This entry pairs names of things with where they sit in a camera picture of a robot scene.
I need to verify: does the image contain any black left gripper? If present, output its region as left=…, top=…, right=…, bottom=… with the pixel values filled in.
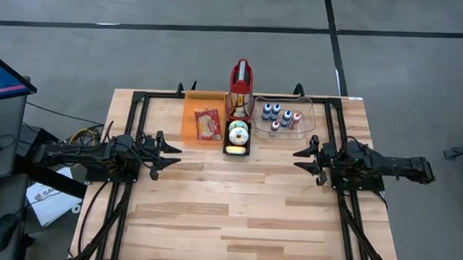
left=138, top=128, right=184, bottom=183

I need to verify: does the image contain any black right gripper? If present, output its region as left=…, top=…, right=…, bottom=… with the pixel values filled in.
left=290, top=133, right=340, bottom=188

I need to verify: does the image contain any red snack packet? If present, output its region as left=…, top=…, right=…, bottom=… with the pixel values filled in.
left=194, top=107, right=225, bottom=142

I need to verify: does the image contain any toy donut white icing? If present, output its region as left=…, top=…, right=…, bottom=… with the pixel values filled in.
left=228, top=126, right=251, bottom=147

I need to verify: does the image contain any toy donut blue icing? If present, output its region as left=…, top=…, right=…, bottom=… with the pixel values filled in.
left=225, top=144, right=247, bottom=155

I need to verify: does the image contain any clear plastic bin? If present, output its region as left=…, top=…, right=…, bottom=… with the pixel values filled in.
left=252, top=94, right=319, bottom=142

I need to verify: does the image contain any black mesh basket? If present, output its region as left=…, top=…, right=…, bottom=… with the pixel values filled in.
left=222, top=120, right=253, bottom=157

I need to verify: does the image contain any red and chrome appliance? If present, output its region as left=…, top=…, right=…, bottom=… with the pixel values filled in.
left=225, top=57, right=257, bottom=123

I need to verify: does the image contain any black stand leg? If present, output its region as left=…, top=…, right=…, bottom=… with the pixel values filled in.
left=12, top=155, right=90, bottom=200

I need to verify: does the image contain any grey desk cabinet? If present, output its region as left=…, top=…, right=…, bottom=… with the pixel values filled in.
left=0, top=94, right=29, bottom=184

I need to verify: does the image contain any computer monitor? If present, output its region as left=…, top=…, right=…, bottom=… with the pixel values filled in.
left=0, top=49, right=39, bottom=106

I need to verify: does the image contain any black computer mouse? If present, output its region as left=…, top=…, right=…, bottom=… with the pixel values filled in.
left=0, top=211, right=20, bottom=254

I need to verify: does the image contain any yellow cable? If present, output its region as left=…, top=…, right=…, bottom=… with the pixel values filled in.
left=68, top=126, right=101, bottom=147

